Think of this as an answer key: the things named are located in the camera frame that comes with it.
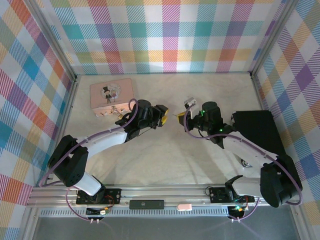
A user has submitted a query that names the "pink tin box with cartoon couple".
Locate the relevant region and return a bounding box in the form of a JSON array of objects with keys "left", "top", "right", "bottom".
[{"left": 89, "top": 77, "right": 136, "bottom": 119}]

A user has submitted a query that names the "black rectangular tray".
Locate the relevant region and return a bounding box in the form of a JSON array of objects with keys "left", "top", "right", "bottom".
[{"left": 230, "top": 109, "right": 288, "bottom": 163}]

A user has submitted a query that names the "small pink white clip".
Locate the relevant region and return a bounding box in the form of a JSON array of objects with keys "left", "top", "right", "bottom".
[{"left": 176, "top": 203, "right": 194, "bottom": 212}]

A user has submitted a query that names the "black rectangular device with logo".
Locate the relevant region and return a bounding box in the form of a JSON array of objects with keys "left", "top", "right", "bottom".
[{"left": 129, "top": 199, "right": 165, "bottom": 211}]

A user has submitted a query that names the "orange connector with green light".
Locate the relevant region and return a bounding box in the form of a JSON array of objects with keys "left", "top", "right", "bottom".
[{"left": 229, "top": 205, "right": 245, "bottom": 216}]

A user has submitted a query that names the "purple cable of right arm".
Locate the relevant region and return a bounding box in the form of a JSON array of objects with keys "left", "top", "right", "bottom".
[{"left": 183, "top": 106, "right": 303, "bottom": 222}]

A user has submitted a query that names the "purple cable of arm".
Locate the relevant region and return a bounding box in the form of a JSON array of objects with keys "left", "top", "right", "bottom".
[
  {"left": 183, "top": 106, "right": 303, "bottom": 222},
  {"left": 39, "top": 98, "right": 140, "bottom": 222}
]

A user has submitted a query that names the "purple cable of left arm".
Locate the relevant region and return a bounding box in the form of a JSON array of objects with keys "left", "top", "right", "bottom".
[{"left": 39, "top": 98, "right": 140, "bottom": 222}]

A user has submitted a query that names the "wide aluminium frame rail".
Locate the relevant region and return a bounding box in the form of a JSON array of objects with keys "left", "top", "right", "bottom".
[{"left": 26, "top": 185, "right": 301, "bottom": 209}]

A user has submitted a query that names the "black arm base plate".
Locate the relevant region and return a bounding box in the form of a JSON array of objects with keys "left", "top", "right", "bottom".
[
  {"left": 208, "top": 186, "right": 256, "bottom": 204},
  {"left": 75, "top": 187, "right": 123, "bottom": 207}
]

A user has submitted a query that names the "slotted grey cable duct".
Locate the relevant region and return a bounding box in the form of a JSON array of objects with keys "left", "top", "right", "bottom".
[{"left": 39, "top": 208, "right": 231, "bottom": 217}]

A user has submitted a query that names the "aluminium frame post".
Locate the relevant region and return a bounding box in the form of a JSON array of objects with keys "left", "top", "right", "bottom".
[
  {"left": 29, "top": 0, "right": 78, "bottom": 80},
  {"left": 249, "top": 0, "right": 295, "bottom": 76}
]

